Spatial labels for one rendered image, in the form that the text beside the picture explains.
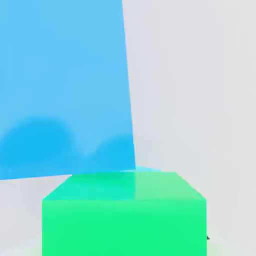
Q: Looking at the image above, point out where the small green cube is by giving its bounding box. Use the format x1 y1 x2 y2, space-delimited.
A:
41 171 208 256

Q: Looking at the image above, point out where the large blue box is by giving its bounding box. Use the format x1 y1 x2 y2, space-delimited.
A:
0 0 162 181

